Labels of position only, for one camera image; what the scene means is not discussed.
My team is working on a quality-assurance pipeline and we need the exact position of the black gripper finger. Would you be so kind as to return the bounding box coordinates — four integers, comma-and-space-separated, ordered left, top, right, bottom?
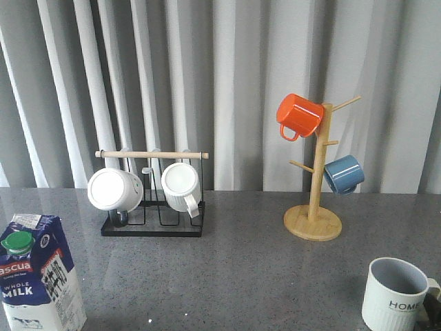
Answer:
416, 293, 440, 331

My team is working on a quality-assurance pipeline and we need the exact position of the pale green HOME mug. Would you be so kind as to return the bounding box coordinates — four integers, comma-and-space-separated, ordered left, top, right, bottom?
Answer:
362, 257, 440, 330

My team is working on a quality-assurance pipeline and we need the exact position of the blue white milk carton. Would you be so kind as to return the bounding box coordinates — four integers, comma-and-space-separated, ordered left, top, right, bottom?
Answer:
1, 214, 87, 330

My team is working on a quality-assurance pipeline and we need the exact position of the wooden mug tree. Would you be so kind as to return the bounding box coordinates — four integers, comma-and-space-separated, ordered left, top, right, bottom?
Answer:
283, 96, 361, 241

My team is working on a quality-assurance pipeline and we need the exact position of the blue mug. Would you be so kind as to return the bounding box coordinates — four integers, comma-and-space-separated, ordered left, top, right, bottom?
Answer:
324, 154, 365, 195

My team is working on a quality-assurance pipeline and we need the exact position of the orange mug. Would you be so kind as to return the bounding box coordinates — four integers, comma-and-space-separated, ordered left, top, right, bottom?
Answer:
276, 94, 325, 141

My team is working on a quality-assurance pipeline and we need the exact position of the white ribbed mug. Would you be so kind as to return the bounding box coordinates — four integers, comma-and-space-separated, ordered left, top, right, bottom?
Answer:
161, 163, 201, 218

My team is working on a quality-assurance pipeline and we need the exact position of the white smiley face mug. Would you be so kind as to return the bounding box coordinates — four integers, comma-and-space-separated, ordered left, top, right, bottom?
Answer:
87, 168, 144, 228

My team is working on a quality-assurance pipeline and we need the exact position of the grey white curtain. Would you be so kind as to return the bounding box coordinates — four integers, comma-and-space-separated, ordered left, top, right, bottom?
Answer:
1, 1, 440, 194

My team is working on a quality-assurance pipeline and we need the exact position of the black wire mug rack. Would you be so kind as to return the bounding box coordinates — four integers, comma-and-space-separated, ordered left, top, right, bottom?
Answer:
95, 150, 209, 237

